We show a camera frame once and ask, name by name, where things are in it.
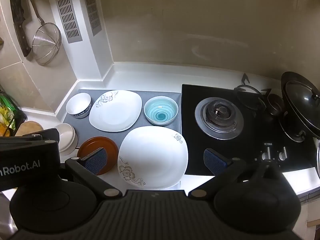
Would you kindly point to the wooden cutting board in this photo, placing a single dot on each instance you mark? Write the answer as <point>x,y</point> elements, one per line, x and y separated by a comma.
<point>28,128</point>

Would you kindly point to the glass wok lid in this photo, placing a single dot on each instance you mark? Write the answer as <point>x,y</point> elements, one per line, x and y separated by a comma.
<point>300,95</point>

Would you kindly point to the grey counter mat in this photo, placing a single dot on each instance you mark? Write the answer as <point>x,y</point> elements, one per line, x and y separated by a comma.
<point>160,93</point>

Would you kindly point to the black glass gas stove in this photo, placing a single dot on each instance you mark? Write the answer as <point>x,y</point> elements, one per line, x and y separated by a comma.
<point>250,135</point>

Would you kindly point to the dark cleaver knife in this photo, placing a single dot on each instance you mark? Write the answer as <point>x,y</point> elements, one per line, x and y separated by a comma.
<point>21,30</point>

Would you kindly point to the steel pot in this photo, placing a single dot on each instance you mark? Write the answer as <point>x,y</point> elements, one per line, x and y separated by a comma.
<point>318,155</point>

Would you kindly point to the teal spiral bowl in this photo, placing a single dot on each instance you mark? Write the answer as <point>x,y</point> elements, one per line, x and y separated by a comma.
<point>161,112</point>

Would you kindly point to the small dark pot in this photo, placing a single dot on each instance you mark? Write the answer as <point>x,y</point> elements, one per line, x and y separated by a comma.
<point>275,105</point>

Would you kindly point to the green snack packet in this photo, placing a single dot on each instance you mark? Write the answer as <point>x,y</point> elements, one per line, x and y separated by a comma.
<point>6,105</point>

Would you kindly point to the brown round plate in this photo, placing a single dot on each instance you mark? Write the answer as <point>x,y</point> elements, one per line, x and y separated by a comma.
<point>100,142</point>

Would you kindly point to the white cabinet door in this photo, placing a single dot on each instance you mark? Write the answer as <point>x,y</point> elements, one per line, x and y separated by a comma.
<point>311,215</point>

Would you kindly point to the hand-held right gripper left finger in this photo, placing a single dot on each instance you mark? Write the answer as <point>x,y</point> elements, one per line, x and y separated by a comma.
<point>96,160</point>

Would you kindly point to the grey vent grille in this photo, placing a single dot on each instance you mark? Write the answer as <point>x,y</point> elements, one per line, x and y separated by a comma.
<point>66,10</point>

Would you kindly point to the steel stove knob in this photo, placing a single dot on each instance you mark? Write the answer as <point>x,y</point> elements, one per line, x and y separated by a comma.
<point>267,153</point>
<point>283,153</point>

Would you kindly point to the steel stove burner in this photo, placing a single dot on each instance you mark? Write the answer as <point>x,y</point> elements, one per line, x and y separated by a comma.
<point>217,113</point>

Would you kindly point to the black pan support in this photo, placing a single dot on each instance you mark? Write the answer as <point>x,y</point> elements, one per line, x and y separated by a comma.
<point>245,80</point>

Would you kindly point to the steel mesh strainer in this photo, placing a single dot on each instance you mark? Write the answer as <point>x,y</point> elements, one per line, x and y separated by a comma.
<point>46,43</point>

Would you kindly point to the steel sink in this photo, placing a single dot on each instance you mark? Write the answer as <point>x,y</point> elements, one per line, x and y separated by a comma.
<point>5,217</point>

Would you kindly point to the white bowl with blue pattern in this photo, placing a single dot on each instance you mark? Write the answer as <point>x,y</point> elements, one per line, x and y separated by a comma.
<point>77,102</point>

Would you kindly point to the black wok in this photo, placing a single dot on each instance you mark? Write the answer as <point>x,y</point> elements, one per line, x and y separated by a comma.
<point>300,128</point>

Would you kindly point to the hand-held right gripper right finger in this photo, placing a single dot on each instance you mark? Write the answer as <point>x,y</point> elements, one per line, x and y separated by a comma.
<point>215,162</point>

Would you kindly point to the cream bowl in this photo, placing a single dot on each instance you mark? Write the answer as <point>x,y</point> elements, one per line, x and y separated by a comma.
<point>74,145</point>
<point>63,132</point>

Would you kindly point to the white square floral plate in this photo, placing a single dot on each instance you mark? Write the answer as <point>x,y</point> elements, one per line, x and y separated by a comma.
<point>115,112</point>
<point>152,155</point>

